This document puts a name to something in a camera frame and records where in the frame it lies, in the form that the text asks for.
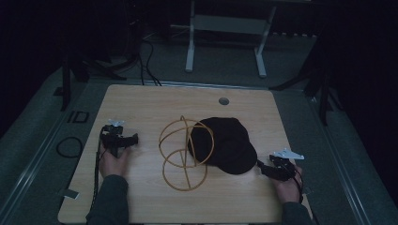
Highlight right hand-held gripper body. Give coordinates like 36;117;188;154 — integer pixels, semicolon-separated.
268;147;305;183

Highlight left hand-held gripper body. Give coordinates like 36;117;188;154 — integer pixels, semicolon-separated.
100;118;128;158

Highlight black cap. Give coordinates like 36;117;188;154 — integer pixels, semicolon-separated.
187;116;258;175

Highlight gold wire hat stand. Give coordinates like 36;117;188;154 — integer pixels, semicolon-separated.
158;114;216;192

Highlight person's right hand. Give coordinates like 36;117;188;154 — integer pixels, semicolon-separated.
270;164;304;205

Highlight person's left hand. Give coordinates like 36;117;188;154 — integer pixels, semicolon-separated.
99;145;132;180

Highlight wooden table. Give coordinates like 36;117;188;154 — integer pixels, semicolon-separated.
57;83;314;225

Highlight black tripod stand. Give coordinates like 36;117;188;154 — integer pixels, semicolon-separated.
268;31;345;128
53;46;140;113

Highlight white metal stand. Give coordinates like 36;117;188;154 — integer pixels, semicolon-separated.
170;0;278;79

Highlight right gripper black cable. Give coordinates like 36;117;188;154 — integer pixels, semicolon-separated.
281;162;305;204

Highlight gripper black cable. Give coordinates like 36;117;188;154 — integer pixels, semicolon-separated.
281;162;305;204
89;127;105;214

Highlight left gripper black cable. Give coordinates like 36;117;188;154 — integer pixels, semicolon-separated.
89;127;105;214

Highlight black cable loop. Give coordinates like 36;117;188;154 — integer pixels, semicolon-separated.
55;136;84;159

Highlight black floor cables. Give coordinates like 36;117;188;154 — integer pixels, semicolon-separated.
136;34;163;87

